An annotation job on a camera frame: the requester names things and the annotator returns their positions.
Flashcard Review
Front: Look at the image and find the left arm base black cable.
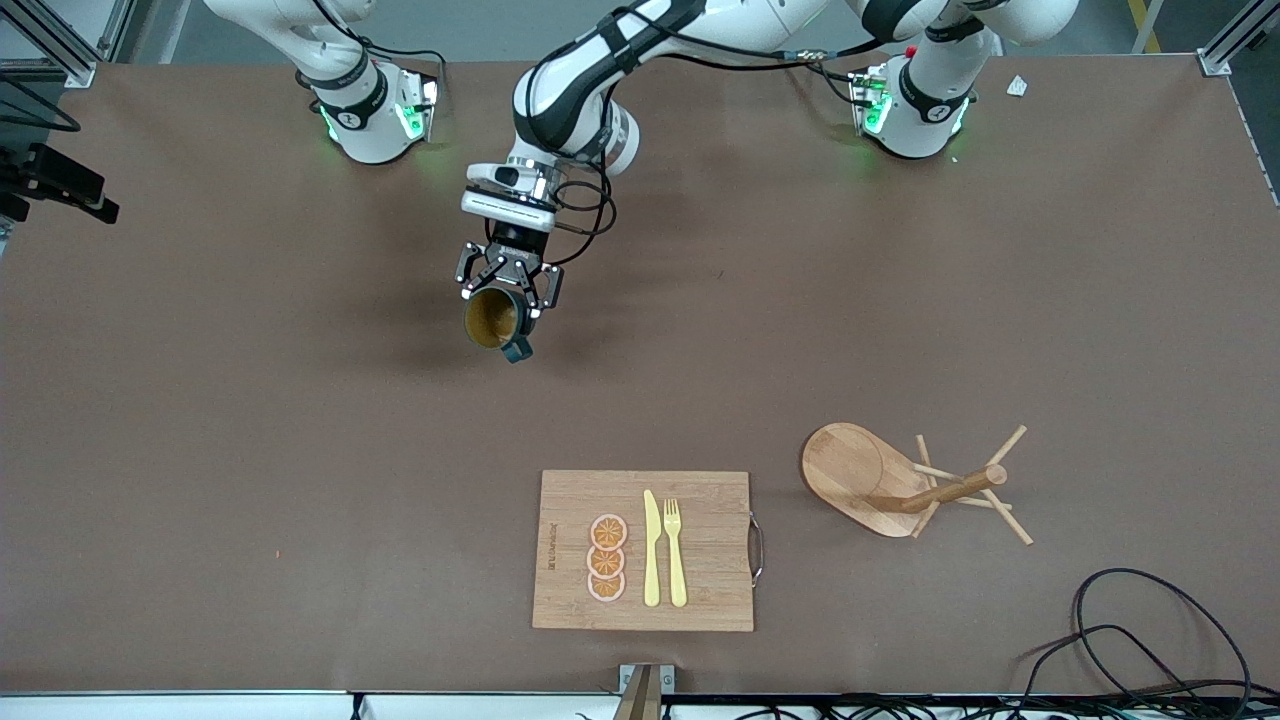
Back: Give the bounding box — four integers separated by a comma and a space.
800, 55, 866, 106

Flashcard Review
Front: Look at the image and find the wooden cutting board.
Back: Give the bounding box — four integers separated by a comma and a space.
531, 469, 766, 633

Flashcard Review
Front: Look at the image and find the dark teal mug with handle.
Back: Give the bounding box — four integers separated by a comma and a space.
463, 287, 536, 364

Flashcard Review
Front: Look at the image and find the yellow plastic fork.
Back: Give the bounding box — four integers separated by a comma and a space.
663, 498, 689, 609

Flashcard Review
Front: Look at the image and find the white table edge rail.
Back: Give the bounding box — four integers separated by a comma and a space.
0, 690, 1280, 720

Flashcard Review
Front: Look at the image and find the yellow plastic knife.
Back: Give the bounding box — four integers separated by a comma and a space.
642, 489, 663, 608

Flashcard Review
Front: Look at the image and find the right arm base black cable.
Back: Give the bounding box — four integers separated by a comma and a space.
310, 0, 448, 96

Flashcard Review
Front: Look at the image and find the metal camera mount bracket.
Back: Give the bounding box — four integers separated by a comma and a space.
618, 663, 676, 720

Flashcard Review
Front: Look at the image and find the large table cover sheet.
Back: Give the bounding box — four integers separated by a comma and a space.
0, 52, 1280, 696

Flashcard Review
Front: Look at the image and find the aluminium frame post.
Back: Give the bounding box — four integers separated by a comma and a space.
1198, 0, 1280, 73
0, 0, 136, 89

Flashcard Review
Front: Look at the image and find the arm base black cable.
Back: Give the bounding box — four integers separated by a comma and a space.
800, 55, 866, 106
310, 0, 448, 96

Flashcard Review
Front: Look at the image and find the black looped floor cable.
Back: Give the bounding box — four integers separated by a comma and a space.
1020, 568, 1253, 720

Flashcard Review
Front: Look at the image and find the wooden mug tree stand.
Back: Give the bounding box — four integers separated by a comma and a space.
801, 420, 1032, 546

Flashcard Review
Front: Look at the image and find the right arm black wrist cable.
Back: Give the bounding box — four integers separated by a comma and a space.
0, 95, 81, 133

